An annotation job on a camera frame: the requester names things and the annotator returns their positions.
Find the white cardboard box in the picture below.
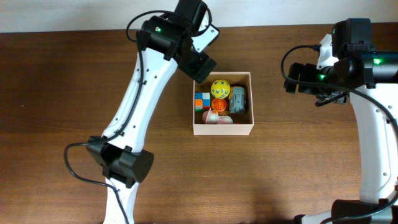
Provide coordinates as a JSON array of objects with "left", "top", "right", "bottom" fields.
[{"left": 193, "top": 72, "right": 254, "bottom": 136}]

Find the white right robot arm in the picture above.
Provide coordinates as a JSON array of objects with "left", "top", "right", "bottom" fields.
[{"left": 282, "top": 50, "right": 397, "bottom": 223}]

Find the yellow grey toy truck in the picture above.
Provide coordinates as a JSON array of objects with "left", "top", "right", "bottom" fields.
[{"left": 229, "top": 86, "right": 246, "bottom": 114}]

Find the yellow ball with blue letters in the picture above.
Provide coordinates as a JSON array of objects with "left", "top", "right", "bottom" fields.
[{"left": 211, "top": 80, "right": 231, "bottom": 99}]

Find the multicoloured puzzle cube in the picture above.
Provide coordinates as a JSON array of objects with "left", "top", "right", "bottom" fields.
[{"left": 195, "top": 92, "right": 211, "bottom": 111}]

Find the pink white toy duck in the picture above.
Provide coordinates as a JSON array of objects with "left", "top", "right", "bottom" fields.
[{"left": 202, "top": 109, "right": 234, "bottom": 124}]

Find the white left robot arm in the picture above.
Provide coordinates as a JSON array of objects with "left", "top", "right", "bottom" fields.
[{"left": 87, "top": 16, "right": 220, "bottom": 223}]

